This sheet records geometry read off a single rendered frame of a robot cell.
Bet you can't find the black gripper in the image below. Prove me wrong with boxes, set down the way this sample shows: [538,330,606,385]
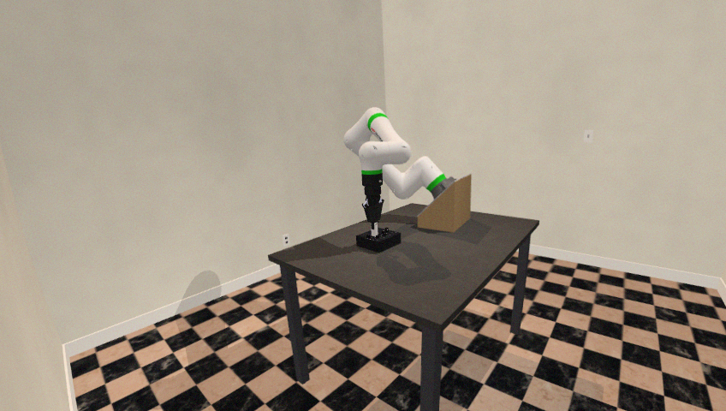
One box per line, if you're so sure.
[362,186,384,237]

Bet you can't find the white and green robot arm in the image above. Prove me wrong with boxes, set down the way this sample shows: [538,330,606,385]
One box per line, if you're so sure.
[343,107,454,200]

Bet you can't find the black lighting desk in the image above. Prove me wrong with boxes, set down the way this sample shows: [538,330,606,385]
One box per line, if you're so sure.
[356,228,401,253]

